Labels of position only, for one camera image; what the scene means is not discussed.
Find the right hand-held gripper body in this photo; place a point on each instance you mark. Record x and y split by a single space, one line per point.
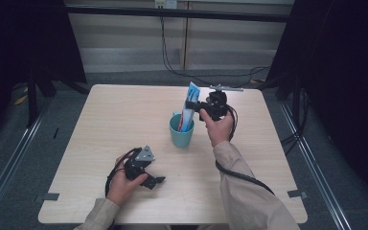
218 105

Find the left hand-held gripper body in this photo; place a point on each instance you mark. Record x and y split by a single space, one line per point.
135 167

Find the toothpaste tube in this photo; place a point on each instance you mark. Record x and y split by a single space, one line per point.
192 94

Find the teal cup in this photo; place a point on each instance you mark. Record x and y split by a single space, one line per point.
180 139

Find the person's right hand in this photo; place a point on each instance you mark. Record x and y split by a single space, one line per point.
220 131

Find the person's left hand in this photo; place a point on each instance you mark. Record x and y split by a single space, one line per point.
119 188

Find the black metal stand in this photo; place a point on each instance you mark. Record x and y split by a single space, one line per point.
32 99
296 102

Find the black horizontal bar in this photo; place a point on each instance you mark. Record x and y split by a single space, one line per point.
172 13

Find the black curtain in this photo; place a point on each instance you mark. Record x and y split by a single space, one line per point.
22 38
341 80

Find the yellow floor scrap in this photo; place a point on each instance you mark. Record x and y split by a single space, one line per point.
20 100

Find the wall power outlet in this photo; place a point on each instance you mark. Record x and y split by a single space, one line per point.
166 4

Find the metal floor rail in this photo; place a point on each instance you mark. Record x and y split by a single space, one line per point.
316 169
9 163

